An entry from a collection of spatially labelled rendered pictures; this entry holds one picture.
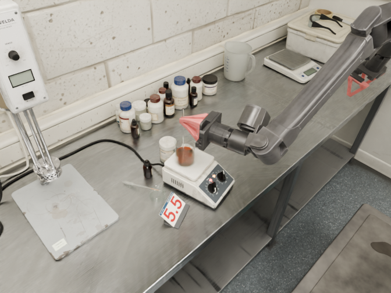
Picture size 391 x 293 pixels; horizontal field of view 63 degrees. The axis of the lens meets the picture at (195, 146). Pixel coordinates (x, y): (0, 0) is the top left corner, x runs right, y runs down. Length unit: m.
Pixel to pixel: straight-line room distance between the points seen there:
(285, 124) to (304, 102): 0.07
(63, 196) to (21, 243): 0.17
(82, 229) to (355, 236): 1.12
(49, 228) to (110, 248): 0.19
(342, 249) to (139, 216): 0.89
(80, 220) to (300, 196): 1.35
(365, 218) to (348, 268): 0.29
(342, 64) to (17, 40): 0.68
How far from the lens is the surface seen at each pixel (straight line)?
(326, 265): 1.45
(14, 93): 0.71
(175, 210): 0.97
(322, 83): 0.81
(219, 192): 0.99
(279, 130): 0.76
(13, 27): 0.67
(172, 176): 1.00
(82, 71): 1.23
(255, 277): 1.75
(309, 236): 1.95
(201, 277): 1.62
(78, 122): 1.25
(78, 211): 1.02
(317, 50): 1.87
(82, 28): 1.17
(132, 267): 0.90
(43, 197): 1.09
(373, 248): 1.58
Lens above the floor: 1.55
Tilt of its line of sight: 42 degrees down
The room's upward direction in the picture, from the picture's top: 3 degrees clockwise
